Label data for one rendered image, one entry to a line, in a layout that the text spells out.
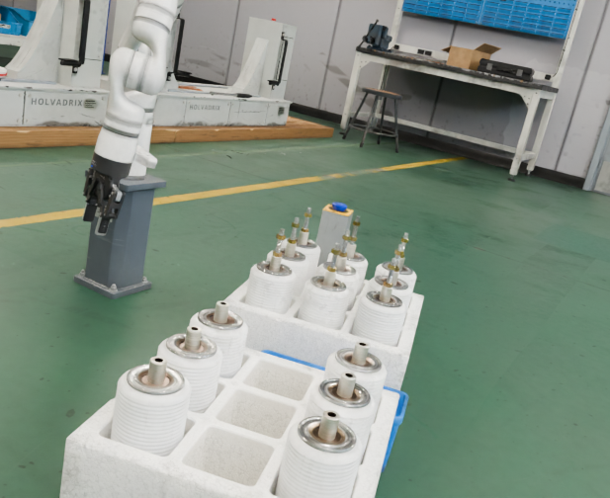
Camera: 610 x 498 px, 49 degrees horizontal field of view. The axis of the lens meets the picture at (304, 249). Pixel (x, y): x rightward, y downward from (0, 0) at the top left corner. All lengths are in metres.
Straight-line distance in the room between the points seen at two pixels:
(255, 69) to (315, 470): 4.33
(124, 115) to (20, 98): 2.08
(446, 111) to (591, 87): 1.25
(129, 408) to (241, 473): 0.20
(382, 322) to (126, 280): 0.74
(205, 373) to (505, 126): 5.55
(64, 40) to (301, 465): 3.07
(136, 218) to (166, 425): 0.92
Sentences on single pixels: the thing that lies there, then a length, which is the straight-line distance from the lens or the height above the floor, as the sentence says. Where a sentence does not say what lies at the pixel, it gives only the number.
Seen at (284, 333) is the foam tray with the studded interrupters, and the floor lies 0.15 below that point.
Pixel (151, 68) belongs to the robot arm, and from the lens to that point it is 1.32.
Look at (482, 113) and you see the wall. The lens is 6.42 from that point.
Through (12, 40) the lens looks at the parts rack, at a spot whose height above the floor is 0.22.
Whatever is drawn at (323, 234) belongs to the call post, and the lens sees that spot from 1.76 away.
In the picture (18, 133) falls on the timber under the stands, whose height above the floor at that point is 0.07.
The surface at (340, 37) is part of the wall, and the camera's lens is 7.00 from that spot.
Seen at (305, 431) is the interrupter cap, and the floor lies 0.25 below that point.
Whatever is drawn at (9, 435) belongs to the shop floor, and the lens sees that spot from 1.26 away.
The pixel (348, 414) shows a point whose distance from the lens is 0.95.
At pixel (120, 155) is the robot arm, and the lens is 1.35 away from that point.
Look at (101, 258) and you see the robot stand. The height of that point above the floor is 0.09.
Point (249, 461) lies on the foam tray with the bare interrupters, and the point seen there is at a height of 0.14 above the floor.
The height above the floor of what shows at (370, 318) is 0.22.
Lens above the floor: 0.71
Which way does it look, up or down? 17 degrees down
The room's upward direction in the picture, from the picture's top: 12 degrees clockwise
